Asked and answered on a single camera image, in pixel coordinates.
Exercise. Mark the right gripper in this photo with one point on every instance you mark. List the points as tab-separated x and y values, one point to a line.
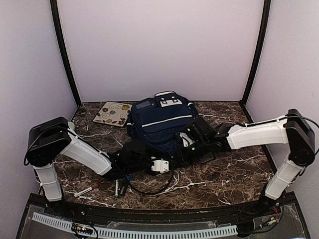
183	156

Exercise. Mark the navy blue student backpack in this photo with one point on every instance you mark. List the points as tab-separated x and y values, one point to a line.
155	121

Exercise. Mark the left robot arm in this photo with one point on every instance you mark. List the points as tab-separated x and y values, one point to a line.
56	137

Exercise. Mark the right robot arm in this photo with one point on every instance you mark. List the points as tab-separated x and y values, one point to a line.
293	129

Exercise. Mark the green capped white marker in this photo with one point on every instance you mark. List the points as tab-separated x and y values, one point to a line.
117	188

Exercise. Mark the red capped white marker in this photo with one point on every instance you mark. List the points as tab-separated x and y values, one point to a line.
85	191

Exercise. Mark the pale green ceramic bowl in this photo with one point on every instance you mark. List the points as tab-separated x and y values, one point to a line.
71	125

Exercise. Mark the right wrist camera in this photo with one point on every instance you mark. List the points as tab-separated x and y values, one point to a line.
184	139

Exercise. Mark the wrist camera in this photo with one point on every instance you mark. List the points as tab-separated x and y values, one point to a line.
184	139
161	165

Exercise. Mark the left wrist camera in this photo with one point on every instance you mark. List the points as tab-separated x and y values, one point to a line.
161	165

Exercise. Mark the white charger with cable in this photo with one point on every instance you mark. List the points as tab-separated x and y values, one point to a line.
176	181

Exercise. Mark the grey slotted cable duct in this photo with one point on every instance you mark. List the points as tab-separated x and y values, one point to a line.
120	230

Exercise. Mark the right black frame post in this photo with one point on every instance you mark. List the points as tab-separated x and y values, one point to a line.
257	53

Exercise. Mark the black frame post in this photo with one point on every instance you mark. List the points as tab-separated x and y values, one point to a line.
257	53
63	51

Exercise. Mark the left black frame post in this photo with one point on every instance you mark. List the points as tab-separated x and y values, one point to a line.
63	51

